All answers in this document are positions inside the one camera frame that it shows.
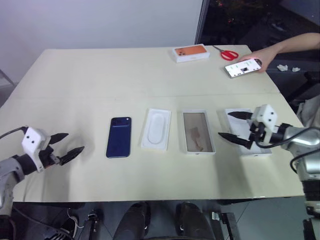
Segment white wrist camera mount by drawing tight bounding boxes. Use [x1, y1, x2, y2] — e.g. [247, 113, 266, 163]
[246, 104, 278, 149]
[21, 126, 51, 173]

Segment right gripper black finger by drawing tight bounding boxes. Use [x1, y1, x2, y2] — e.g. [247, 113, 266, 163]
[217, 132, 252, 150]
[227, 111, 254, 121]

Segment orange-print white phone box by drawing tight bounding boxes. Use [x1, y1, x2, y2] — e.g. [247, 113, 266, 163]
[172, 44, 211, 64]

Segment dark rounded shape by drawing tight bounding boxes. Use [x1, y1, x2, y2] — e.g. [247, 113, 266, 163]
[116, 201, 151, 240]
[174, 201, 211, 240]

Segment white moulded box insert tray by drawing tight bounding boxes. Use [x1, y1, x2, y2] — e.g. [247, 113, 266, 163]
[140, 107, 173, 153]

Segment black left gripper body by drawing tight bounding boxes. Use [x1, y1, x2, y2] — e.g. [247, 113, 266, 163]
[40, 144, 64, 169]

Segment grey window frame post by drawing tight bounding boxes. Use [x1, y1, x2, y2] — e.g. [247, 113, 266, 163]
[193, 0, 209, 46]

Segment black metal frame bracket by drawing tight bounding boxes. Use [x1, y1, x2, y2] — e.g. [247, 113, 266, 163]
[211, 211, 238, 240]

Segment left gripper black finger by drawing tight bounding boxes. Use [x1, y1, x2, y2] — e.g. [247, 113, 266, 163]
[59, 146, 86, 166]
[48, 132, 70, 146]

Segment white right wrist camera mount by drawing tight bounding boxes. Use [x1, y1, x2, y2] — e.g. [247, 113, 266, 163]
[246, 104, 278, 149]

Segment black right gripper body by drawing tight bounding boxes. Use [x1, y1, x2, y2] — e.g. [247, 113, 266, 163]
[248, 119, 268, 149]

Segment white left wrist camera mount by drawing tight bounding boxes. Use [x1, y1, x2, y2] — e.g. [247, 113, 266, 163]
[21, 126, 51, 173]

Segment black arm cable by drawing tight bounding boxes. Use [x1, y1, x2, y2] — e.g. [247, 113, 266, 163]
[279, 126, 320, 176]
[0, 126, 29, 140]

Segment red-handled scissors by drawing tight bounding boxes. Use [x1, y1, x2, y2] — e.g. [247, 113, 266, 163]
[212, 45, 239, 62]

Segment beige cloth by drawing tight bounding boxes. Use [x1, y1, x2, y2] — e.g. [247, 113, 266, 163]
[296, 95, 320, 129]

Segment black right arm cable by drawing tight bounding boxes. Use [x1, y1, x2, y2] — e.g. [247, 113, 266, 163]
[279, 126, 320, 176]

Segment white box lid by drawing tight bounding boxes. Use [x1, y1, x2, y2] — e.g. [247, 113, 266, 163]
[223, 107, 274, 157]

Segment person's bare hand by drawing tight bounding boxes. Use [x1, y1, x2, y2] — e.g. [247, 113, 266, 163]
[241, 48, 277, 74]

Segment grey metal frame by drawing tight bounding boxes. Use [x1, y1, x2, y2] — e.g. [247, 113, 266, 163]
[0, 68, 15, 106]

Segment smartphone with lit white screen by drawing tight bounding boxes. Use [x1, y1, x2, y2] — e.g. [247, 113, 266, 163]
[223, 58, 263, 80]

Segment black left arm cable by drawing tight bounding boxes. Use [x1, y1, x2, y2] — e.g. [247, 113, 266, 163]
[0, 126, 29, 140]

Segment dark blue smartphone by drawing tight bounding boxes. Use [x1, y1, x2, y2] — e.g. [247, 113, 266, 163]
[105, 116, 133, 159]

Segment white box bottom tray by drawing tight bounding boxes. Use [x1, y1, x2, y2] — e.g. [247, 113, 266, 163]
[177, 108, 217, 156]

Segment black clamp under table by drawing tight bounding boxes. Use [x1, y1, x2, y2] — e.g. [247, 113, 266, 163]
[84, 211, 101, 235]

